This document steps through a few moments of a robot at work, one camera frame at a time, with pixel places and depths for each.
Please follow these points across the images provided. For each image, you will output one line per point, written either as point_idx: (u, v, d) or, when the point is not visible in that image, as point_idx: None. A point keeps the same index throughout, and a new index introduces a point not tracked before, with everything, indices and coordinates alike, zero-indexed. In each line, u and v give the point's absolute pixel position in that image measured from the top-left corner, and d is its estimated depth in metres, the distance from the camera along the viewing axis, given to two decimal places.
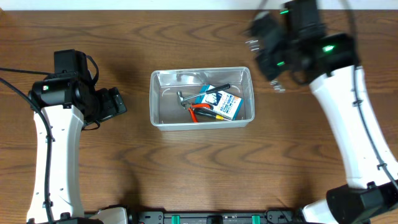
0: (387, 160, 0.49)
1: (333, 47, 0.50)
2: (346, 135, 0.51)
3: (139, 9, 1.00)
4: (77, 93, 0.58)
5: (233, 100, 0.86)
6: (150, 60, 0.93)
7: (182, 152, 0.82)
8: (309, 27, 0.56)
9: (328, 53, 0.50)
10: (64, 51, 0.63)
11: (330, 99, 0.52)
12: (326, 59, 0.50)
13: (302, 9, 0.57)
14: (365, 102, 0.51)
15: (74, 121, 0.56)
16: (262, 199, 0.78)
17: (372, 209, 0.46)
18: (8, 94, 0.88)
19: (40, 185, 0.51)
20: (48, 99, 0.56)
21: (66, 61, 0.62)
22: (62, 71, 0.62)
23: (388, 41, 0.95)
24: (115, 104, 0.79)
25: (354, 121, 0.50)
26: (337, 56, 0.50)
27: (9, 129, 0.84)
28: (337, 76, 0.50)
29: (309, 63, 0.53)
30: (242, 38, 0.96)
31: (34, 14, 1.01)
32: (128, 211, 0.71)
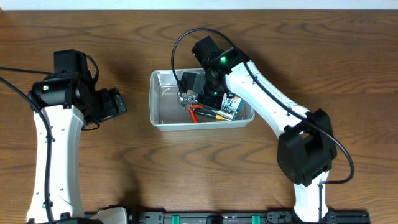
0: (293, 106, 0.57)
1: (226, 57, 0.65)
2: (261, 109, 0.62)
3: (139, 9, 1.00)
4: (77, 93, 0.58)
5: (232, 100, 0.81)
6: (150, 60, 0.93)
7: (182, 152, 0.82)
8: (211, 55, 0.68)
9: (224, 63, 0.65)
10: (65, 51, 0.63)
11: (240, 89, 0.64)
12: (226, 68, 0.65)
13: (199, 45, 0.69)
14: (262, 78, 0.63)
15: (74, 121, 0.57)
16: (263, 199, 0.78)
17: (294, 145, 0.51)
18: (8, 94, 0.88)
19: (40, 185, 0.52)
20: (48, 99, 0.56)
21: (67, 61, 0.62)
22: (63, 71, 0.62)
23: (389, 41, 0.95)
24: (115, 104, 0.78)
25: (262, 99, 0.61)
26: (231, 64, 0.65)
27: (9, 128, 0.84)
28: (234, 72, 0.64)
29: (216, 74, 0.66)
30: (242, 38, 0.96)
31: (33, 13, 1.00)
32: (128, 211, 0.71)
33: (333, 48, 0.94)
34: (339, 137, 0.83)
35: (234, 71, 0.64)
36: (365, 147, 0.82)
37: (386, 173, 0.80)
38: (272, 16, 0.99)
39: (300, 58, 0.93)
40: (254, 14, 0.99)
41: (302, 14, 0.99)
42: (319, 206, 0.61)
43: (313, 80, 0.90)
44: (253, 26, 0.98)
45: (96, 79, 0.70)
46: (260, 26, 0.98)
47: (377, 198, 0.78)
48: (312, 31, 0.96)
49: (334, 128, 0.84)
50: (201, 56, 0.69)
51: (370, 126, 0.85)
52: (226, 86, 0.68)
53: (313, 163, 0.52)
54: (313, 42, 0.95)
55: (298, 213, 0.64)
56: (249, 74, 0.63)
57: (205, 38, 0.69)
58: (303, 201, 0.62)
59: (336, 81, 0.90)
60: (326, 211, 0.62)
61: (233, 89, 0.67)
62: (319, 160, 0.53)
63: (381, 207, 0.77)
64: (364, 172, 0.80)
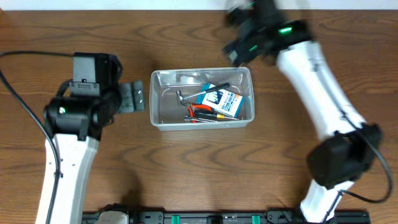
0: (349, 114, 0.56)
1: (291, 29, 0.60)
2: (310, 100, 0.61)
3: (139, 9, 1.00)
4: (94, 119, 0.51)
5: (234, 99, 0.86)
6: (150, 60, 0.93)
7: (182, 152, 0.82)
8: (270, 20, 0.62)
9: (284, 33, 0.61)
10: (86, 57, 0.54)
11: (299, 76, 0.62)
12: (285, 38, 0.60)
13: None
14: (324, 70, 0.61)
15: (87, 155, 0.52)
16: (262, 199, 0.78)
17: (339, 152, 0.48)
18: (9, 94, 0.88)
19: (43, 219, 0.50)
20: (64, 124, 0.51)
21: (87, 68, 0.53)
22: (81, 82, 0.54)
23: (390, 41, 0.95)
24: (135, 102, 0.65)
25: (314, 87, 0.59)
26: (291, 37, 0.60)
27: (10, 128, 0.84)
28: (298, 50, 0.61)
29: (268, 45, 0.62)
30: None
31: (34, 14, 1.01)
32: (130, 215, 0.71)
33: (333, 48, 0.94)
34: None
35: (296, 48, 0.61)
36: None
37: (387, 173, 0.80)
38: None
39: None
40: None
41: None
42: (327, 210, 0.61)
43: None
44: None
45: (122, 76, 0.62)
46: None
47: (378, 199, 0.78)
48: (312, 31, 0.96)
49: None
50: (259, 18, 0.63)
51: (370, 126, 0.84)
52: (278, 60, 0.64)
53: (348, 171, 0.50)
54: None
55: (306, 214, 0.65)
56: (311, 60, 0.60)
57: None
58: (313, 202, 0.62)
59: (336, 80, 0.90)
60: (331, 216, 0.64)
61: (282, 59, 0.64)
62: (351, 173, 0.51)
63: (381, 207, 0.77)
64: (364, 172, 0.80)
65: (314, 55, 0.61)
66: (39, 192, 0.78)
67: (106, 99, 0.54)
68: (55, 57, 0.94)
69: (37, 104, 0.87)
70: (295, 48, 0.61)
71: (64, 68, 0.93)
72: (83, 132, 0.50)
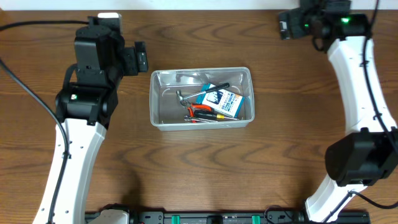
0: (384, 116, 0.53)
1: (349, 20, 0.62)
2: (349, 91, 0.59)
3: (139, 9, 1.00)
4: (103, 108, 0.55)
5: (234, 99, 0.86)
6: (150, 60, 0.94)
7: (182, 152, 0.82)
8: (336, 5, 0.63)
9: (344, 23, 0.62)
10: (87, 42, 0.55)
11: (342, 63, 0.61)
12: (334, 23, 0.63)
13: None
14: (371, 66, 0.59)
15: (95, 139, 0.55)
16: (262, 199, 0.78)
17: (362, 149, 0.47)
18: (9, 95, 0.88)
19: (47, 201, 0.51)
20: (74, 110, 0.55)
21: (91, 56, 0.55)
22: (86, 70, 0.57)
23: (389, 41, 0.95)
24: (138, 63, 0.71)
25: (356, 76, 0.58)
26: (349, 28, 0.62)
27: (10, 128, 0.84)
28: (349, 39, 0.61)
29: (326, 30, 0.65)
30: (242, 38, 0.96)
31: (34, 14, 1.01)
32: (130, 215, 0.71)
33: None
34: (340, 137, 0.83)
35: (348, 41, 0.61)
36: None
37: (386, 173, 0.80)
38: (271, 17, 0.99)
39: (300, 58, 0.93)
40: (253, 14, 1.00)
41: None
42: (331, 210, 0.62)
43: (313, 80, 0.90)
44: (253, 26, 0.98)
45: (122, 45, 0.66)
46: (260, 26, 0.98)
47: (377, 199, 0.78)
48: None
49: (334, 127, 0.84)
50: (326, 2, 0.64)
51: None
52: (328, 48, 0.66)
53: (362, 172, 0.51)
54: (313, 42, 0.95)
55: (308, 214, 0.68)
56: (362, 54, 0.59)
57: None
58: (320, 199, 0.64)
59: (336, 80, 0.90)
60: (334, 219, 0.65)
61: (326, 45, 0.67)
62: (368, 173, 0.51)
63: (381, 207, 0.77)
64: None
65: (366, 51, 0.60)
66: (39, 192, 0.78)
67: (112, 79, 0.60)
68: (55, 57, 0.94)
69: (37, 104, 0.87)
70: (347, 40, 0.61)
71: (64, 68, 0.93)
72: (91, 122, 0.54)
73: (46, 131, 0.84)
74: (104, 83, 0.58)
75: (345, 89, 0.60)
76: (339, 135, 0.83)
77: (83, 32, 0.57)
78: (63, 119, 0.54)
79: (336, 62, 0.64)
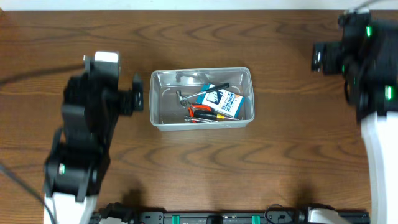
0: None
1: (393, 94, 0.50)
2: (381, 177, 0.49)
3: (140, 9, 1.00)
4: (94, 177, 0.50)
5: (234, 99, 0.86)
6: (150, 60, 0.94)
7: (182, 152, 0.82)
8: (382, 65, 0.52)
9: (385, 98, 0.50)
10: (76, 107, 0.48)
11: (374, 142, 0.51)
12: (375, 93, 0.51)
13: (380, 27, 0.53)
14: None
15: (84, 218, 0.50)
16: (263, 200, 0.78)
17: None
18: (9, 95, 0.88)
19: None
20: (63, 183, 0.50)
21: (79, 123, 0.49)
22: (76, 133, 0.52)
23: None
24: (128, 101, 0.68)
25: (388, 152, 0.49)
26: (392, 103, 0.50)
27: (10, 128, 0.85)
28: (388, 116, 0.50)
29: (364, 100, 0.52)
30: (242, 38, 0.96)
31: (34, 14, 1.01)
32: (132, 216, 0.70)
33: None
34: (339, 137, 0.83)
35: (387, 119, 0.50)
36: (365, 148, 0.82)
37: None
38: (271, 16, 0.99)
39: (300, 58, 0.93)
40: (253, 14, 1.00)
41: (301, 15, 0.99)
42: None
43: (313, 80, 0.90)
44: (253, 27, 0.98)
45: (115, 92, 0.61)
46: (260, 26, 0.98)
47: None
48: (311, 32, 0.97)
49: (334, 128, 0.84)
50: (377, 46, 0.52)
51: None
52: (362, 123, 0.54)
53: None
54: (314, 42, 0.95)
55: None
56: None
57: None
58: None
59: (336, 81, 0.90)
60: None
61: (360, 116, 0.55)
62: None
63: None
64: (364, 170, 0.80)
65: None
66: (39, 193, 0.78)
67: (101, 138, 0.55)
68: (55, 58, 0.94)
69: (37, 105, 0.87)
70: (386, 118, 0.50)
71: (64, 69, 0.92)
72: (81, 198, 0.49)
73: (46, 132, 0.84)
74: (94, 146, 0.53)
75: (376, 173, 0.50)
76: (339, 135, 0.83)
77: (71, 91, 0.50)
78: (50, 194, 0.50)
79: (369, 139, 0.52)
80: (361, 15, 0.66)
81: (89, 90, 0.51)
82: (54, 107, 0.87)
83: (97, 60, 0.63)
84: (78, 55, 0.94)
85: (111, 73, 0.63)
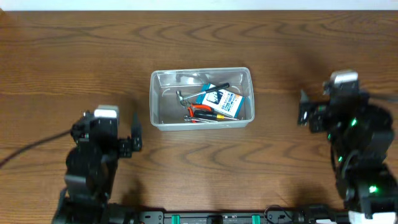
0: None
1: (378, 188, 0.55)
2: None
3: (140, 9, 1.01)
4: None
5: (234, 99, 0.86)
6: (150, 60, 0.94)
7: (182, 152, 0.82)
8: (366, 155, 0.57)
9: (372, 191, 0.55)
10: (78, 176, 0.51)
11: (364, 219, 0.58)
12: (359, 192, 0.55)
13: (367, 119, 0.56)
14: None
15: None
16: (262, 199, 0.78)
17: None
18: (10, 95, 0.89)
19: None
20: None
21: (81, 188, 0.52)
22: (79, 195, 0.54)
23: (389, 42, 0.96)
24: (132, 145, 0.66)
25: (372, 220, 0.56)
26: (380, 196, 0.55)
27: (10, 128, 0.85)
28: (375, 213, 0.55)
29: (351, 192, 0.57)
30: (242, 38, 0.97)
31: (35, 14, 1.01)
32: (132, 216, 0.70)
33: (333, 48, 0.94)
34: None
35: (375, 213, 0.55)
36: None
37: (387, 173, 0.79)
38: (271, 17, 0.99)
39: (300, 59, 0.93)
40: (253, 14, 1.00)
41: (301, 15, 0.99)
42: None
43: (313, 81, 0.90)
44: (253, 27, 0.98)
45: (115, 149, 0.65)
46: (259, 26, 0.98)
47: None
48: (311, 32, 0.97)
49: None
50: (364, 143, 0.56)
51: None
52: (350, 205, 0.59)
53: None
54: (313, 42, 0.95)
55: None
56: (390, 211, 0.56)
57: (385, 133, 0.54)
58: None
59: None
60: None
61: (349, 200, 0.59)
62: None
63: None
64: None
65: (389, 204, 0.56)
66: (38, 193, 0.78)
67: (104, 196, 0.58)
68: (55, 58, 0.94)
69: (37, 105, 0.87)
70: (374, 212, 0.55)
71: (64, 69, 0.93)
72: None
73: (46, 132, 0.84)
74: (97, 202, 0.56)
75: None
76: None
77: (73, 159, 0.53)
78: None
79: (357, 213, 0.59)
80: (347, 83, 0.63)
81: (90, 157, 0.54)
82: (54, 107, 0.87)
83: (97, 116, 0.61)
84: (78, 55, 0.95)
85: (110, 128, 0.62)
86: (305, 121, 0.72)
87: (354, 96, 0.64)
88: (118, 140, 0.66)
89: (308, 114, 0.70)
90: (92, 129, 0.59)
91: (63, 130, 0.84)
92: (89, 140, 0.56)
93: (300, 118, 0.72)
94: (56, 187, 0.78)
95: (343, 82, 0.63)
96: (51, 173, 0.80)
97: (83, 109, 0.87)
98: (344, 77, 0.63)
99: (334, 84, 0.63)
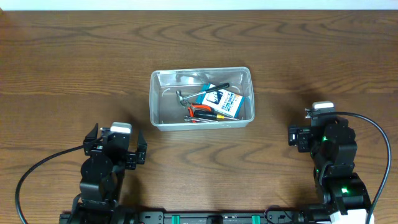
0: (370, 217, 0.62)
1: (348, 190, 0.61)
2: None
3: (140, 9, 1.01)
4: None
5: (234, 99, 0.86)
6: (150, 60, 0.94)
7: (182, 152, 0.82)
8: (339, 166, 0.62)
9: (344, 194, 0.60)
10: (92, 183, 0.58)
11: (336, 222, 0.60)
12: (333, 195, 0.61)
13: (333, 135, 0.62)
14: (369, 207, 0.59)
15: None
16: (262, 199, 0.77)
17: None
18: (10, 95, 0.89)
19: None
20: None
21: (93, 194, 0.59)
22: (91, 200, 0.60)
23: (389, 41, 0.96)
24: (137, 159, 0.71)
25: (349, 220, 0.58)
26: (351, 198, 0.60)
27: (10, 128, 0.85)
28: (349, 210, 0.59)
29: (327, 197, 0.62)
30: (242, 38, 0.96)
31: (34, 14, 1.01)
32: (131, 216, 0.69)
33: (333, 48, 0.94)
34: None
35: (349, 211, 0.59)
36: (366, 147, 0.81)
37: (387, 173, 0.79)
38: (271, 17, 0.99)
39: (300, 58, 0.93)
40: (253, 14, 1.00)
41: (301, 15, 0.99)
42: None
43: (313, 81, 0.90)
44: (253, 26, 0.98)
45: (125, 160, 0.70)
46: (259, 26, 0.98)
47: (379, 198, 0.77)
48: (312, 31, 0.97)
49: None
50: (334, 155, 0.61)
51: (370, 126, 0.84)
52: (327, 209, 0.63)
53: None
54: (314, 42, 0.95)
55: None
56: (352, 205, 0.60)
57: (349, 145, 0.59)
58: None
59: (336, 81, 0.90)
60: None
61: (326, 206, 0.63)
62: None
63: (382, 207, 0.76)
64: (364, 170, 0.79)
65: (355, 201, 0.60)
66: (38, 193, 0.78)
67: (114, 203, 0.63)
68: (55, 58, 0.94)
69: (37, 105, 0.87)
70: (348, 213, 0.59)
71: (63, 69, 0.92)
72: None
73: (46, 132, 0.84)
74: (106, 208, 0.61)
75: None
76: None
77: (87, 169, 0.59)
78: None
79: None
80: (326, 111, 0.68)
81: (102, 166, 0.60)
82: (54, 107, 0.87)
83: (113, 131, 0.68)
84: (78, 55, 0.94)
85: (123, 143, 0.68)
86: (293, 142, 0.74)
87: (331, 119, 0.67)
88: (127, 152, 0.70)
89: (296, 135, 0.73)
90: (107, 142, 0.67)
91: (62, 130, 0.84)
92: (102, 151, 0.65)
93: (289, 140, 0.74)
94: (56, 188, 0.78)
95: (321, 109, 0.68)
96: (51, 173, 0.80)
97: (84, 109, 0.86)
98: (322, 104, 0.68)
99: (314, 110, 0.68)
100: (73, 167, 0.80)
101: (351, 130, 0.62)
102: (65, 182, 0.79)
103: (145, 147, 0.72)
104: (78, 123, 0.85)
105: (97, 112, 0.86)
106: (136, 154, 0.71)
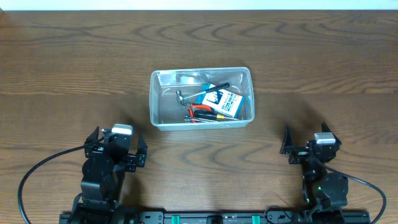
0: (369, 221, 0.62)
1: None
2: None
3: (140, 9, 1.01)
4: None
5: (234, 99, 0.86)
6: (150, 60, 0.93)
7: (182, 152, 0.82)
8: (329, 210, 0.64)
9: None
10: (92, 182, 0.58)
11: None
12: None
13: (328, 190, 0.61)
14: None
15: None
16: (262, 199, 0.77)
17: None
18: (10, 95, 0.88)
19: None
20: None
21: (94, 193, 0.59)
22: (91, 200, 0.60)
23: (388, 42, 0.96)
24: (137, 161, 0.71)
25: None
26: None
27: (11, 128, 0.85)
28: None
29: None
30: (242, 38, 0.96)
31: (34, 14, 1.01)
32: (131, 216, 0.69)
33: (333, 48, 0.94)
34: (339, 137, 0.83)
35: None
36: (366, 147, 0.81)
37: (387, 173, 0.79)
38: (271, 17, 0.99)
39: (300, 58, 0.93)
40: (254, 14, 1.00)
41: (301, 15, 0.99)
42: None
43: (313, 81, 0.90)
44: (253, 27, 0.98)
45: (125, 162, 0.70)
46: (259, 26, 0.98)
47: (380, 199, 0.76)
48: (312, 31, 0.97)
49: (334, 127, 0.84)
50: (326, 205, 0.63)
51: (370, 126, 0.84)
52: None
53: None
54: (314, 42, 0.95)
55: None
56: None
57: (341, 202, 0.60)
58: None
59: (336, 81, 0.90)
60: None
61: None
62: None
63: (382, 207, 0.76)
64: (364, 170, 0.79)
65: None
66: (38, 193, 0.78)
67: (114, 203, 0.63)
68: (55, 58, 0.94)
69: (37, 105, 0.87)
70: None
71: (63, 69, 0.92)
72: None
73: (45, 131, 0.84)
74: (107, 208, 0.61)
75: None
76: (339, 135, 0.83)
77: (88, 168, 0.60)
78: None
79: None
80: (326, 145, 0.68)
81: (102, 166, 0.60)
82: (54, 107, 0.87)
83: (114, 132, 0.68)
84: (78, 55, 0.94)
85: (124, 143, 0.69)
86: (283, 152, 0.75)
87: (329, 154, 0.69)
88: (127, 154, 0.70)
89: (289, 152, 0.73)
90: (108, 142, 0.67)
91: (62, 130, 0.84)
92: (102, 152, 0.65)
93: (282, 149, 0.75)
94: (56, 187, 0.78)
95: (324, 144, 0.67)
96: (51, 173, 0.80)
97: (83, 109, 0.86)
98: (325, 140, 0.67)
99: (317, 144, 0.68)
100: (73, 167, 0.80)
101: (346, 185, 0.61)
102: (64, 182, 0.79)
103: (146, 148, 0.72)
104: (78, 123, 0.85)
105: (97, 112, 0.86)
106: (136, 156, 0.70)
